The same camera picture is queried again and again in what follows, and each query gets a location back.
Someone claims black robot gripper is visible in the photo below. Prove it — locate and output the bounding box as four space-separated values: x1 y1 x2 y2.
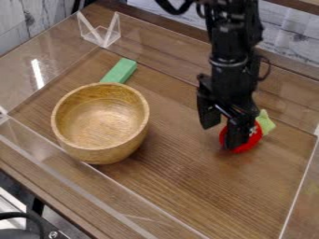
197 61 260 150

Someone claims red felt fruit green stem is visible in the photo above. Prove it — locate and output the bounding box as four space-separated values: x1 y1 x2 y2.
218 109 275 153

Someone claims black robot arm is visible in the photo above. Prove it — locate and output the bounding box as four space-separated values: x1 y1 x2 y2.
154 0 268 151

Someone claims light wooden bowl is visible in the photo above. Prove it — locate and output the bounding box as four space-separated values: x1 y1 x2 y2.
50 83 149 164

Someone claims green rectangular block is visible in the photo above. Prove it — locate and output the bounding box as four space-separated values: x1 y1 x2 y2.
101 58 137 84

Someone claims clear acrylic corner bracket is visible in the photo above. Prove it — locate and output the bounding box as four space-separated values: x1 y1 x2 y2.
76 12 121 49

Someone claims black metal table leg bracket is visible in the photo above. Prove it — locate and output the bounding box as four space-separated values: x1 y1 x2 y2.
26 198 70 239

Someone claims black cable under table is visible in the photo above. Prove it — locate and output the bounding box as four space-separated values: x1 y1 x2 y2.
0 212 45 239

